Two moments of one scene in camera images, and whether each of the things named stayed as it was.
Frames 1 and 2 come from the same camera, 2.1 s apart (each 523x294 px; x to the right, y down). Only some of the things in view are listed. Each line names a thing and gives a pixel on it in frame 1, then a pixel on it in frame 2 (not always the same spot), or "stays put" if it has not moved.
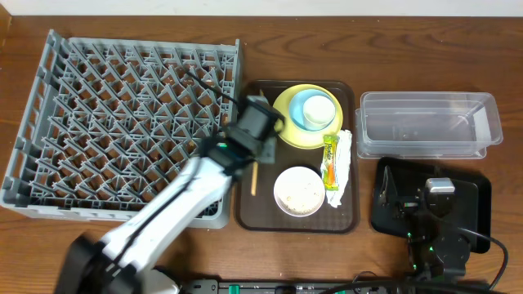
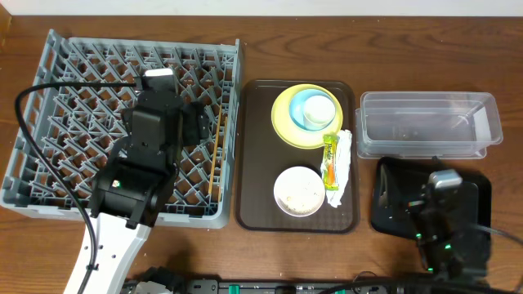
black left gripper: x=267 y=149 → x=162 y=103
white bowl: x=299 y=191 stays put
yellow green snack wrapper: x=329 y=163 stays put
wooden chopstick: x=254 y=178 → x=216 y=146
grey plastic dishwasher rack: x=108 y=121 stays put
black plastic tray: x=473 y=199 stays put
